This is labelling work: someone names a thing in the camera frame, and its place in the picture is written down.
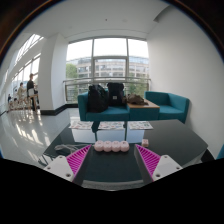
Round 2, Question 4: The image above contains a brown bag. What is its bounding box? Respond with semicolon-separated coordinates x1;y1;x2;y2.
124;93;149;106

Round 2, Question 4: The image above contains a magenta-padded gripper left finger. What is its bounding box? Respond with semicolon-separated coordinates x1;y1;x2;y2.
43;143;94;184

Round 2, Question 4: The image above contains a teal armchair sofa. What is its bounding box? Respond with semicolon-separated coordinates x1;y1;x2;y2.
144;91;190;124

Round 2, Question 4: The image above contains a black backpack with label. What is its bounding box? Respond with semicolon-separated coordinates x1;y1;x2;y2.
106;82;126;107

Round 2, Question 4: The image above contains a metal window railing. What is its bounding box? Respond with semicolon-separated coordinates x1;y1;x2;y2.
62;77;152;103

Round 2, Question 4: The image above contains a teal wood-topped corner table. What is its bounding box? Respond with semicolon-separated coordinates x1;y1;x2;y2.
126;99;161;121

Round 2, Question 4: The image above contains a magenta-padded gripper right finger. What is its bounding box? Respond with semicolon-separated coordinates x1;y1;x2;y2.
133;143;184;184

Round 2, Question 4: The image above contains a white power cable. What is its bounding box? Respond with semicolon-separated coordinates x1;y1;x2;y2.
53;143;83;154

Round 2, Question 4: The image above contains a person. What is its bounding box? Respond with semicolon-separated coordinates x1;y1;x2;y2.
26;73;38;111
16;82;27;109

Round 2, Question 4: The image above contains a large black backpack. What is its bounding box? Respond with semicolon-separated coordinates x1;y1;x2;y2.
87;84;109;113

